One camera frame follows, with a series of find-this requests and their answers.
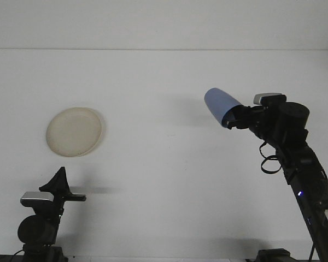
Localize pale blue cup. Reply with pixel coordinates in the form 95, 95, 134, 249
204, 87, 244, 129

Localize pale grey camera box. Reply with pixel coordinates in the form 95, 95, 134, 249
20, 191, 55, 207
253, 93, 288, 105

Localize pale round plate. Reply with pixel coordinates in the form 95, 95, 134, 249
45, 106, 103, 158

